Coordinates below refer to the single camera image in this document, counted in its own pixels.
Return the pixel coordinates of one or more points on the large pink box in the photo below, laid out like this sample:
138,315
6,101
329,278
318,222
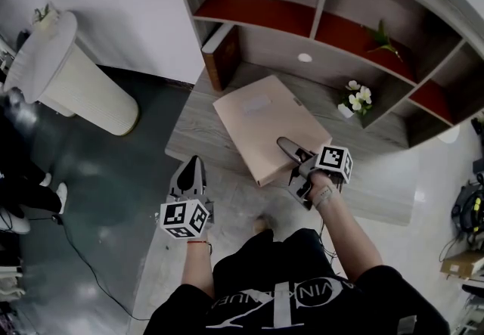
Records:
257,125

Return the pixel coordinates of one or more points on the brown hardcover book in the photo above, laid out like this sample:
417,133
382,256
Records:
223,57

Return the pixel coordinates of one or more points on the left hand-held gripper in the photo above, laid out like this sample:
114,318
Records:
177,216

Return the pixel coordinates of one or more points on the white potted flowers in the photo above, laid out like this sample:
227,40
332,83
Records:
357,99

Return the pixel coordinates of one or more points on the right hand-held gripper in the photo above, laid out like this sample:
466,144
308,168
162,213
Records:
332,159

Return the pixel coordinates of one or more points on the white ribbed pedestal table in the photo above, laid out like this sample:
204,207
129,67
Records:
87,95

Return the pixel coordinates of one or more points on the black yellow vacuum cleaner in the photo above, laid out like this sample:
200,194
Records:
470,208

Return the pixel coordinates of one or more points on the wooden shelf unit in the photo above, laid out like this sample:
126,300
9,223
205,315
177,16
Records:
264,46

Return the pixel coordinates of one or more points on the cardboard box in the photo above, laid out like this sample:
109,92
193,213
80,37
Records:
461,265

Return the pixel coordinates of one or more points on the person's right hand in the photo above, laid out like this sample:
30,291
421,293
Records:
325,179

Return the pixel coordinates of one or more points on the white round side table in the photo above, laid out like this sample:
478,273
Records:
450,135

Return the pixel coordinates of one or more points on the person's left forearm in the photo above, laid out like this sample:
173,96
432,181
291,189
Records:
196,265

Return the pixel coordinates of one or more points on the green artificial leaf sprig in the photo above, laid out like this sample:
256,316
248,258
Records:
382,40

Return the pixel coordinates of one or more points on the person's black printed t-shirt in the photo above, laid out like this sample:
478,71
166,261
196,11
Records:
264,311

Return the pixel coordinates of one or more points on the small potted plant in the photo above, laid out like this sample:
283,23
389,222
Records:
45,17

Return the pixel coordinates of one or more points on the person's right forearm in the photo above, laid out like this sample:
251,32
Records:
348,235

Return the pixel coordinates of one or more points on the grey wooden desk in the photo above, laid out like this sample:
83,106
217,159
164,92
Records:
200,129

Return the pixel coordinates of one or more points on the person's tan shoe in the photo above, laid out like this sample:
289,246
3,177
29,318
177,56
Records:
262,225

